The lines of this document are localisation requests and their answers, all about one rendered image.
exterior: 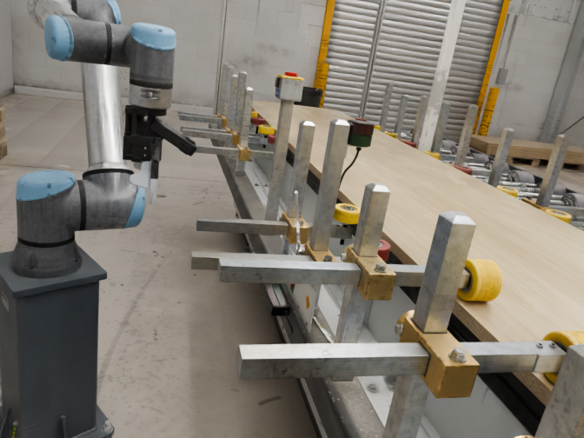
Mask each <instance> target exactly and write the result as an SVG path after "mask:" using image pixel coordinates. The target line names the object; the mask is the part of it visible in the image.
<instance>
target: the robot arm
mask: <svg viewBox="0 0 584 438"><path fill-rule="evenodd" d="M28 11H29V14H30V17H31V19H32V20H33V22H34V23H35V24H36V25H37V26H38V27H40V28H41V29H43V30H44V40H45V47H46V50H47V54H48V55H49V57H50V58H52V59H56V60H59V61H62V62H65V61H71V62H79V63H81V73H82V85H83V107H84V118H85V129H86V141H87V152H88V164H89V167H88V168H87V169H86V170H85V171H84V172H83V174H82V177H83V179H82V180H76V177H75V176H74V174H72V173H70V172H67V171H64V170H40V171H35V172H31V173H29V174H26V175H24V176H22V177H20V178H19V180H18V181H17V193H16V199H17V245H16V247H15V249H14V251H13V254H12V256H11V258H10V267H11V269H12V271H13V272H15V273H16V274H18V275H21V276H25V277H29V278H38V279H46V278H56V277H60V276H65V275H69V274H71V273H74V272H75V271H77V270H79V269H80V268H81V266H82V263H83V258H82V254H81V252H80V249H79V248H78V246H77V243H76V240H75V231H85V230H102V229H126V228H134V227H136V226H138V225H139V224H140V222H141V221H142V219H143V214H144V209H145V189H147V190H149V204H152V203H153V202H154V200H155V199H156V195H157V182H158V175H159V161H161V158H162V145H163V139H165V140H166V141H168V142H169V143H171V144H173V145H174V146H176V147H177V148H178V149H179V150H180V151H181V152H182V153H184V154H185V155H189V156H193V154H194V153H195V152H196V150H197V148H196V143H195V142H194V141H193V140H192V139H190V138H189V137H187V136H184V135H183V134H181V133H180V132H178V131H177V130H175V129H174V128H172V127H171V126H169V125H168V124H167V123H165V122H164V121H162V120H161V119H159V118H158V116H166V115H167V109H169V108H171V102H172V90H173V75H174V61H175V48H176V33H175V32H174V31H173V30H172V29H170V28H166V27H164V26H160V25H155V24H151V23H133V24H132V26H126V25H121V21H122V18H121V13H120V10H119V7H118V5H117V3H116V1H115V0H29V2H28ZM118 66H119V67H127V68H129V103H130V104H132V105H126V107H125V131H124V129H123V110H122V100H121V90H120V80H119V70H118ZM145 116H147V119H148V120H146V119H145V118H144V117H145ZM127 160H131V161H132V162H135V163H134V164H133V166H134V168H136V169H139V170H140V172H138V173H134V171H133V170H132V169H131V168H130V167H128V166H127ZM151 160H152V161H151Z"/></svg>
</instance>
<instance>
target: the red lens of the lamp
mask: <svg viewBox="0 0 584 438"><path fill-rule="evenodd" d="M348 124H349V125H350V129H349V132H350V133H354V134H358V135H364V136H372V135H373V132H374V127H375V125H365V124H359V123H352V122H350V121H349V120H348Z"/></svg>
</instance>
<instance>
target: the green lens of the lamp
mask: <svg viewBox="0 0 584 438"><path fill-rule="evenodd" d="M371 141H372V136H356V135H352V134H348V144H351V145H355V146H361V147H370V145H371Z"/></svg>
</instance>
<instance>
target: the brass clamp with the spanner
mask: <svg viewBox="0 0 584 438"><path fill-rule="evenodd" d="M309 244H310V242H307V243H306V244H305V245H304V246H303V247H304V248H305V255H306V256H311V257H312V259H313V260H314V262H323V259H324V256H326V255H328V256H332V257H333V258H332V261H333V262H338V261H337V260H336V259H335V257H334V256H333V255H332V253H331V252H330V250H329V249H328V251H321V250H313V249H312V248H311V246H310V245H309Z"/></svg>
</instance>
